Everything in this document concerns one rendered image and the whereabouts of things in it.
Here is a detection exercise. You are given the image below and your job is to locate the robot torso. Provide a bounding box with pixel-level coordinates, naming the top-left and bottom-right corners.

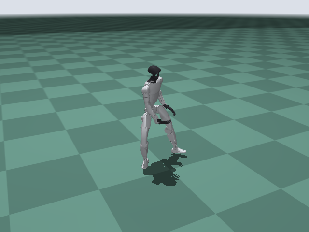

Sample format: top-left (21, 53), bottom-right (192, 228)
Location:
top-left (144, 78), bottom-right (161, 116)

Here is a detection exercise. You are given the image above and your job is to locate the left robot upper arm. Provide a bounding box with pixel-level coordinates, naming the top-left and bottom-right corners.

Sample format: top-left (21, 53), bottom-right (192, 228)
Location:
top-left (158, 76), bottom-right (163, 95)

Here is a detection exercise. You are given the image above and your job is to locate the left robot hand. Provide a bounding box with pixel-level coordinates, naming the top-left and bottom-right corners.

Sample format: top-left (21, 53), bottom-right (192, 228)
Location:
top-left (163, 104), bottom-right (175, 116)

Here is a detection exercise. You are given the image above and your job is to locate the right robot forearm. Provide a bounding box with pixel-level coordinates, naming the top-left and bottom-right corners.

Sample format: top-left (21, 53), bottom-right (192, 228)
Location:
top-left (146, 105), bottom-right (159, 124)

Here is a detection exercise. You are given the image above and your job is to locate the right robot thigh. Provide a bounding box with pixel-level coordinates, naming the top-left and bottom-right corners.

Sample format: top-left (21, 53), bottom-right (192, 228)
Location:
top-left (141, 112), bottom-right (151, 148)

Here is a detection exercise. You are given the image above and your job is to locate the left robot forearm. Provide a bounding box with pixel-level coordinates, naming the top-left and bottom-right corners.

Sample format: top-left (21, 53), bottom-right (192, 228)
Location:
top-left (158, 93), bottom-right (167, 108)

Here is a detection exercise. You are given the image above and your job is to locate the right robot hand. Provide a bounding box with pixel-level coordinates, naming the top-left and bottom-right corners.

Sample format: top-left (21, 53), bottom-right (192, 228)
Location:
top-left (157, 119), bottom-right (171, 124)

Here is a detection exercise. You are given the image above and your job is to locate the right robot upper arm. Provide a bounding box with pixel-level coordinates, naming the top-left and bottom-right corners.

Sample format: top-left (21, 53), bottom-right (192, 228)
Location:
top-left (141, 85), bottom-right (153, 108)

